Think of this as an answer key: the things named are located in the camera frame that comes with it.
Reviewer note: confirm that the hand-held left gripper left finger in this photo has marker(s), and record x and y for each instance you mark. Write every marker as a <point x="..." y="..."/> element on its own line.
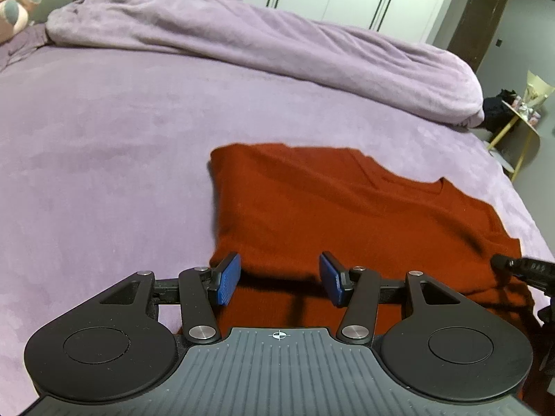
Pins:
<point x="229" y="278"/>

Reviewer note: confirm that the red knit sweater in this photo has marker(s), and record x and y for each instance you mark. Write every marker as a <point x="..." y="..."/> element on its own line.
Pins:
<point x="347" y="208"/>

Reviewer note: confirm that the purple pillow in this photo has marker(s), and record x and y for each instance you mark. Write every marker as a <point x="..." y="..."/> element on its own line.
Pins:
<point x="21" y="45"/>

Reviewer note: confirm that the yellow side table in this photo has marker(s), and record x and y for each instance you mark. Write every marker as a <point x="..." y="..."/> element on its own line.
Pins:
<point x="520" y="128"/>

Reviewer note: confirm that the dark cloth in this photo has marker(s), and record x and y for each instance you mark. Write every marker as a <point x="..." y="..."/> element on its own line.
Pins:
<point x="498" y="108"/>

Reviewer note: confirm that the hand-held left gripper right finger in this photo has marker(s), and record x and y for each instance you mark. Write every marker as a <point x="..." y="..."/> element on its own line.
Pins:
<point x="329" y="278"/>

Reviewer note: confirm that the cream paper bouquet wrap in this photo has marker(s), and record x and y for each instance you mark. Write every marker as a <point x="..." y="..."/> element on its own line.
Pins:
<point x="536" y="89"/>

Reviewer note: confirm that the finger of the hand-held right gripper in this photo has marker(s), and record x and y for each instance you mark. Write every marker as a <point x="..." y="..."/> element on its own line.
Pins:
<point x="520" y="266"/>

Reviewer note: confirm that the pink plush toy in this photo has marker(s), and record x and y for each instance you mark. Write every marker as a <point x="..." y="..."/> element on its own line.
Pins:
<point x="13" y="4"/>

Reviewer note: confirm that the purple fleece duvet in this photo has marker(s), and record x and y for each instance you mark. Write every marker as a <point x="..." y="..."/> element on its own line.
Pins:
<point x="277" y="39"/>

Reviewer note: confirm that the dark wooden door frame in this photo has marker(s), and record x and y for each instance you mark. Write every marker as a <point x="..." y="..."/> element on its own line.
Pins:
<point x="481" y="26"/>

